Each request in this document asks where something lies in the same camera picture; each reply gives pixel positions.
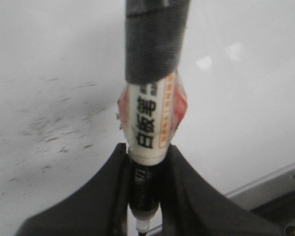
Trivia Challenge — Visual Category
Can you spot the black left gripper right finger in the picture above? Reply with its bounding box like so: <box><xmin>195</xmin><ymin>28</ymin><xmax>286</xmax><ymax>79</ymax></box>
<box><xmin>162</xmin><ymin>145</ymin><xmax>282</xmax><ymax>236</ymax></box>

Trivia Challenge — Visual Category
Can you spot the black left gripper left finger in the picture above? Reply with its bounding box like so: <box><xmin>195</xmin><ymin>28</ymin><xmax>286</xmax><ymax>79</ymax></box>
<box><xmin>16</xmin><ymin>143</ymin><xmax>129</xmax><ymax>236</ymax></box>

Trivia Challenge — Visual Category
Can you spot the white whiteboard with metal frame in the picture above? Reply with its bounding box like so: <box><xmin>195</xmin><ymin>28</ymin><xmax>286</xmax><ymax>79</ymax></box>
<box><xmin>0</xmin><ymin>0</ymin><xmax>295</xmax><ymax>236</ymax></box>

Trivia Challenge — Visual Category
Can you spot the black and white whiteboard marker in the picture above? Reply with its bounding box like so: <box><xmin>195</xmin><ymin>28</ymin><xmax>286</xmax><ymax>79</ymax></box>
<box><xmin>118</xmin><ymin>0</ymin><xmax>190</xmax><ymax>236</ymax></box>

